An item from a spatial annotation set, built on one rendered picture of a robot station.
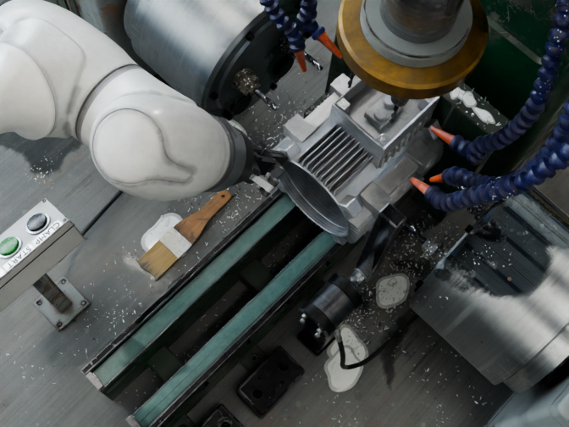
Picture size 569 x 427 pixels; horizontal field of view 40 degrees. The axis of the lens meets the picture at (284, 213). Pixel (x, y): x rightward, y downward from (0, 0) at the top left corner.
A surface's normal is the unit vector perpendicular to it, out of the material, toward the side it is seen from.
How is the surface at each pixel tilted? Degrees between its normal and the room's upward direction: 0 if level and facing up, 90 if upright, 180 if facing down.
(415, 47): 0
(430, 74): 0
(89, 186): 0
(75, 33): 24
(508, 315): 39
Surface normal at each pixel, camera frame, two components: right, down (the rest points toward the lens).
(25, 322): 0.04, -0.35
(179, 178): 0.70, 0.61
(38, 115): 0.18, 0.73
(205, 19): -0.29, 0.00
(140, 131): -0.03, -0.10
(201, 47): -0.45, 0.19
